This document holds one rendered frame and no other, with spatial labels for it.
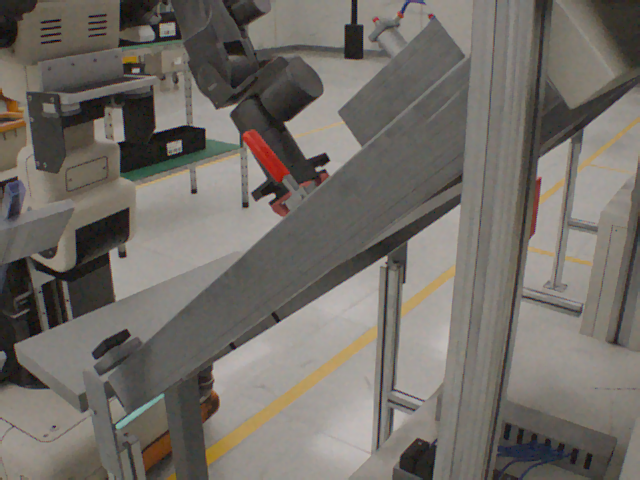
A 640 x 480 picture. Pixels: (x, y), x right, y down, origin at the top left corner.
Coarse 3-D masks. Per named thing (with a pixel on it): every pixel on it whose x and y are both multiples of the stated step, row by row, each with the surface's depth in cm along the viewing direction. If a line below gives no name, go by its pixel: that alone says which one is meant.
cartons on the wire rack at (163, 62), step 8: (144, 56) 730; (152, 56) 723; (160, 56) 716; (168, 56) 724; (176, 56) 735; (152, 64) 727; (160, 64) 720; (168, 64) 727; (176, 64) 738; (152, 72) 731; (160, 72) 724
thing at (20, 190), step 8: (8, 184) 49; (16, 184) 50; (8, 192) 49; (16, 192) 50; (24, 192) 50; (8, 200) 50; (16, 200) 50; (8, 208) 51; (16, 208) 52; (0, 216) 53; (8, 216) 52; (0, 272) 60; (0, 280) 62; (0, 288) 64; (0, 296) 65
